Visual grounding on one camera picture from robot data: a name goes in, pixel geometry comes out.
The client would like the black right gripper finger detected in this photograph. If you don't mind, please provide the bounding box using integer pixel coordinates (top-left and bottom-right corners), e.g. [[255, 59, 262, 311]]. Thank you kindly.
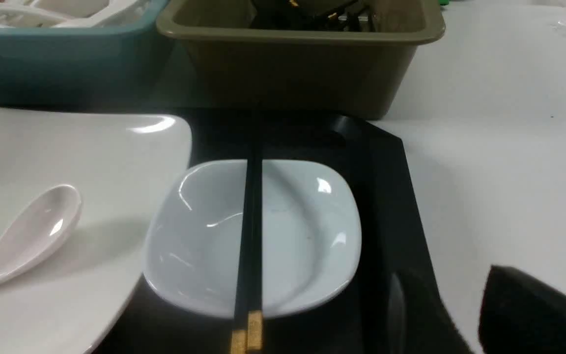
[[478, 265, 566, 354]]

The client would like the small white sauce dish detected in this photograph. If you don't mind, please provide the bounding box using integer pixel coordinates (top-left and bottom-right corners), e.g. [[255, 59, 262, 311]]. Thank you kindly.
[[143, 159, 362, 319]]

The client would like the black chopstick gold tip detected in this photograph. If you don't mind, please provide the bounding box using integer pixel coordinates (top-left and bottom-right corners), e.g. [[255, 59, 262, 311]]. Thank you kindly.
[[246, 108, 263, 354], [229, 112, 254, 354]]

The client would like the large white square plate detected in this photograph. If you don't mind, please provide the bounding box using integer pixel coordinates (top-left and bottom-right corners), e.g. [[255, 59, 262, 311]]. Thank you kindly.
[[0, 108, 192, 354]]

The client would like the white ceramic soup spoon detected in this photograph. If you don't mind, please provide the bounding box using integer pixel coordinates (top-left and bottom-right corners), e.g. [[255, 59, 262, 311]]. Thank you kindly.
[[0, 184, 83, 285]]

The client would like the black plastic serving tray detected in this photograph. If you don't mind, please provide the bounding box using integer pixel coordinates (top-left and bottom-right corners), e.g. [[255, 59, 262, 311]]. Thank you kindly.
[[92, 108, 474, 354]]

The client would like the pile of black chopsticks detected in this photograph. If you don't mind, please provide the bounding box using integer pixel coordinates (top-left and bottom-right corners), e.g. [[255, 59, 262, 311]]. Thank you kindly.
[[249, 0, 377, 33]]

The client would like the olive brown chopstick bin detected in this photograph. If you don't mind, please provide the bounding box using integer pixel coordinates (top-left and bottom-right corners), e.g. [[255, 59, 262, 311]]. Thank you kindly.
[[156, 0, 446, 119]]

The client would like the teal plastic spoon bin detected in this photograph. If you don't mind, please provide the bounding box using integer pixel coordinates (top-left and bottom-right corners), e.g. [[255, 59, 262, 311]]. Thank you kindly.
[[0, 0, 173, 105]]

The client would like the pile of white soup spoons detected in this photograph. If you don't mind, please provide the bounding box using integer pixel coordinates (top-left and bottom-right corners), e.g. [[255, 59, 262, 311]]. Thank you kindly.
[[0, 0, 151, 29]]

